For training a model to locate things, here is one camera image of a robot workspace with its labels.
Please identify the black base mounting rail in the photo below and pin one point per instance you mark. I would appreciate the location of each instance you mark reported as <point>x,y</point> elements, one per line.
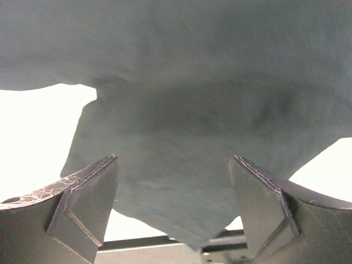
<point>228,247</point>

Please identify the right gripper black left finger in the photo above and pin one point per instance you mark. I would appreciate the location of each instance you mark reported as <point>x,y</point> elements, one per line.
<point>64,222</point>

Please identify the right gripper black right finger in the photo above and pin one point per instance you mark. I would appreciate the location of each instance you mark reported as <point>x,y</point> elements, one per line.
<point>287,223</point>

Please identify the black t-shirt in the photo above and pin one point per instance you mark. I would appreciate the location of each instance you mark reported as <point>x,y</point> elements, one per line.
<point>182,86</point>

